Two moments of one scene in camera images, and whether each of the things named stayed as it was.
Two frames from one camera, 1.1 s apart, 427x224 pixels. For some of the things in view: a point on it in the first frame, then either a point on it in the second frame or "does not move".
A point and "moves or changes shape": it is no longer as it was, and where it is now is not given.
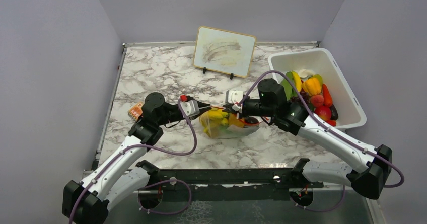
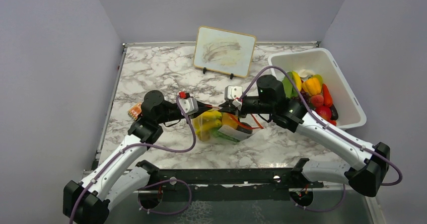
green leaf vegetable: (289, 89) does not move
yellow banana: (211, 119) moves or changes shape
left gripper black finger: (203, 107) does not move
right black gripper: (228, 107) does not move
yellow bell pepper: (312, 86) does not move
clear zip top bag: (216, 123) moves or changes shape
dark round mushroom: (252, 120) -> (243, 129)
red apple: (324, 112) does not move
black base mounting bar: (223, 184) does not move
